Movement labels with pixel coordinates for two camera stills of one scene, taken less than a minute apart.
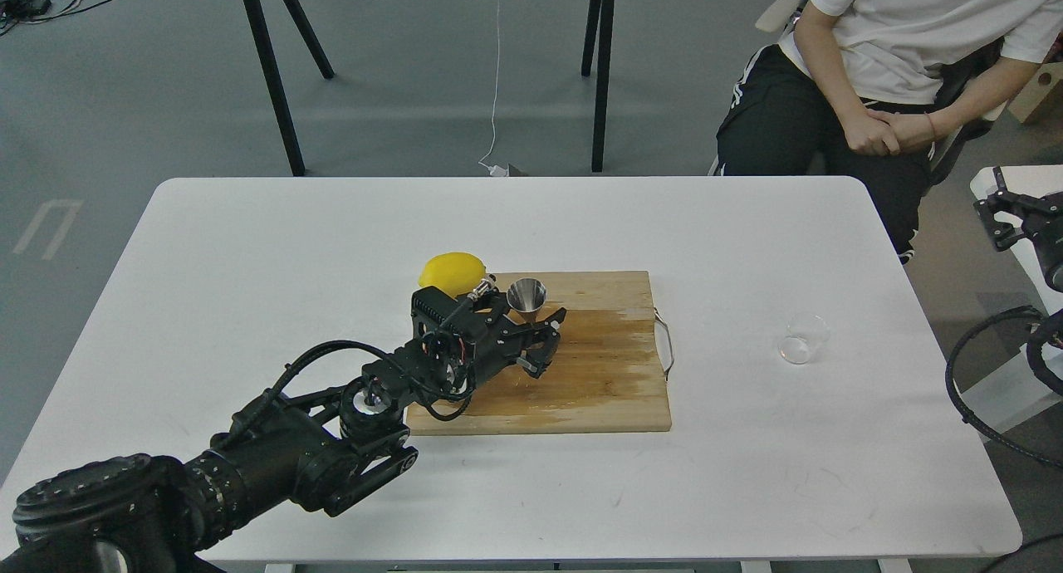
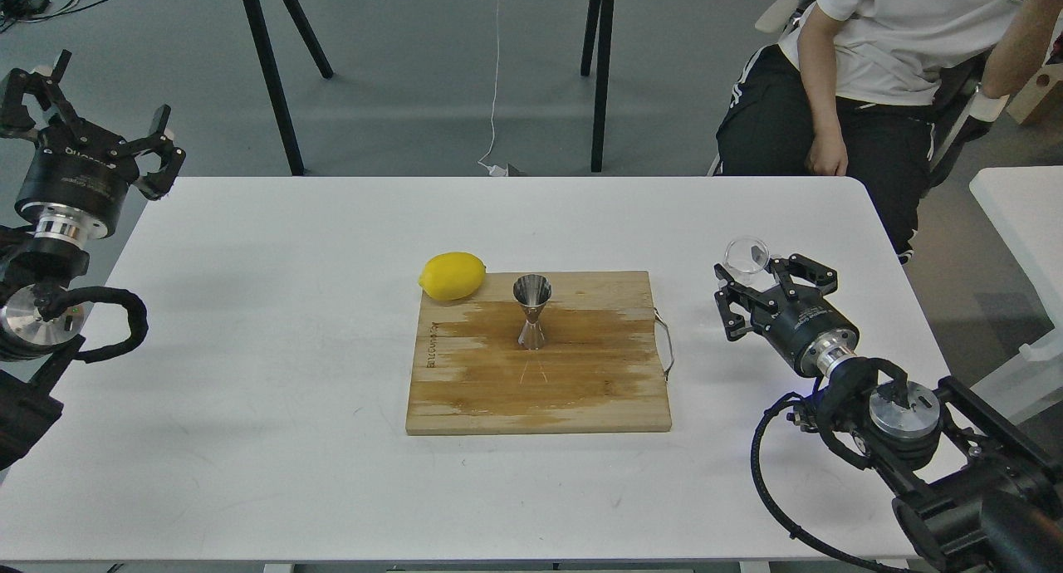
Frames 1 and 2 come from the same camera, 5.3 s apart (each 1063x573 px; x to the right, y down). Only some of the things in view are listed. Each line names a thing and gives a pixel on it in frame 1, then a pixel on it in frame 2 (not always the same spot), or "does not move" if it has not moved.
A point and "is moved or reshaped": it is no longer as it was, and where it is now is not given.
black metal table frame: x=597 y=46 does not move
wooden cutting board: x=608 y=373 does not move
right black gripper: x=1006 y=217 → x=802 y=325
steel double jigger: x=526 y=295 does not move
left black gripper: x=462 y=340 → x=76 y=178
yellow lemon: x=455 y=272 does not move
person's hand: x=863 y=132 → x=828 y=155
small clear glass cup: x=805 y=335 is moved or reshaped
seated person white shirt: x=873 y=70 does not move
